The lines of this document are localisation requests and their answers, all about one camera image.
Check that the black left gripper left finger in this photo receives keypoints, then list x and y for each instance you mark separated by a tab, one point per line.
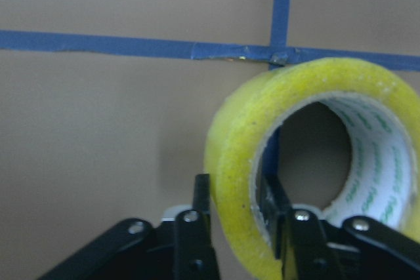
194	254

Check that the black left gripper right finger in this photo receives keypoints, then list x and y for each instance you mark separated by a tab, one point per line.
297	236

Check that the yellow tape roll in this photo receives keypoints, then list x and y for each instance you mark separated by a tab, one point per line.
381	114

